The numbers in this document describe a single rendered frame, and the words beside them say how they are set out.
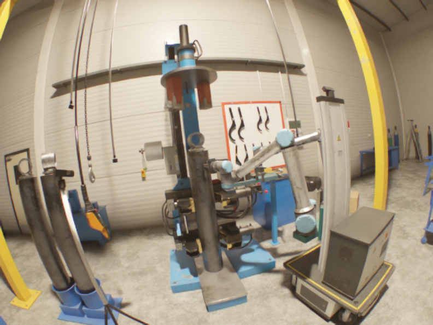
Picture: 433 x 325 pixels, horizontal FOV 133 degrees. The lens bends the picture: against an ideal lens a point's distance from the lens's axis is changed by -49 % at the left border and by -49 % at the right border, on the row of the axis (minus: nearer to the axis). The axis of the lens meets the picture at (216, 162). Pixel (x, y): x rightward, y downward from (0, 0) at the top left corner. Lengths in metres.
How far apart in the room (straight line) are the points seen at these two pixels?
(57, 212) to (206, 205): 1.35
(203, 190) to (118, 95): 2.98
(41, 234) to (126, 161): 2.52
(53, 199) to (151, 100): 2.89
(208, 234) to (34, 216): 1.67
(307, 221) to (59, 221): 1.87
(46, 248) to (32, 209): 0.37
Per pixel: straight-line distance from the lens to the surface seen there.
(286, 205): 3.29
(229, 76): 4.28
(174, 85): 1.72
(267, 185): 3.00
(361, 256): 1.37
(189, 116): 2.22
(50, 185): 1.67
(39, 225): 1.93
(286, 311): 1.90
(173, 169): 2.60
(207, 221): 1.84
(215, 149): 3.87
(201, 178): 1.72
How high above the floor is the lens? 1.50
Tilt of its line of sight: 5 degrees down
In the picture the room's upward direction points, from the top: 7 degrees counter-clockwise
